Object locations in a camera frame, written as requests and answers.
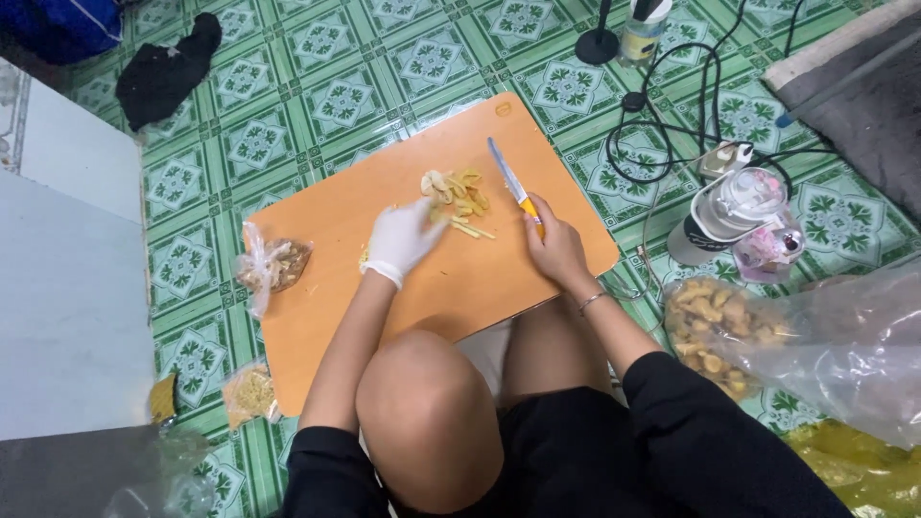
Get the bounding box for person's right hand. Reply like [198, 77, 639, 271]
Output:
[523, 193, 593, 294]

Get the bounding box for person's left hand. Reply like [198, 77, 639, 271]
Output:
[359, 197, 450, 291]

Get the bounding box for pile of sliced ginger pieces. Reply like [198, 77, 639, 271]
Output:
[419, 168, 497, 241]

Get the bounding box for yellow handled kitchen knife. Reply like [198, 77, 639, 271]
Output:
[487, 137, 547, 240]

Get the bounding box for orange wooden low table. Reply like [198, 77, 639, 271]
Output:
[245, 91, 620, 418]

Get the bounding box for small plastic bag of scraps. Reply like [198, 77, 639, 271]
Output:
[235, 221, 315, 321]

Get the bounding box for white water bottle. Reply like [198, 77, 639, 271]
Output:
[666, 167, 792, 267]

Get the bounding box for black round stand base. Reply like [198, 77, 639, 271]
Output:
[574, 0, 621, 66]

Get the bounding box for white power adapter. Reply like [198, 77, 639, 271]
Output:
[697, 140, 755, 181]

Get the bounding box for clear bottle with yellow label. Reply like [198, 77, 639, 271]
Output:
[619, 0, 673, 70]

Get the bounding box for pink plastic cup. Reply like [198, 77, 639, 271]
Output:
[731, 213, 805, 284]

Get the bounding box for person's black shorts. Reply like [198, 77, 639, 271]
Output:
[282, 351, 853, 518]

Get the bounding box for plastic bag of chopped ginger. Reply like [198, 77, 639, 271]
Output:
[221, 360, 283, 431]

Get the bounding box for large plastic bag of ginger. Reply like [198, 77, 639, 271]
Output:
[662, 260, 921, 451]

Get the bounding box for black cloth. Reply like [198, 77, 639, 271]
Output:
[115, 12, 223, 133]

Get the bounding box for blue tipped grey stick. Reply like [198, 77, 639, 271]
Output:
[775, 29, 921, 129]

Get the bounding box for grey mattress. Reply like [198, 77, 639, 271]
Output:
[761, 0, 921, 224]

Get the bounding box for clear crumpled plastic bag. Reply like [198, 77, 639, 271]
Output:
[101, 424, 220, 518]

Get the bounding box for white cabinet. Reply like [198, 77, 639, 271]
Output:
[0, 58, 156, 441]

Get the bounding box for yellow plastic bag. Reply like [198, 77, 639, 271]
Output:
[780, 419, 921, 518]

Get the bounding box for blue bag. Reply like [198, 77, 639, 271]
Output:
[0, 0, 125, 66]

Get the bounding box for black cable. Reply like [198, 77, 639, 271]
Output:
[606, 0, 839, 199]

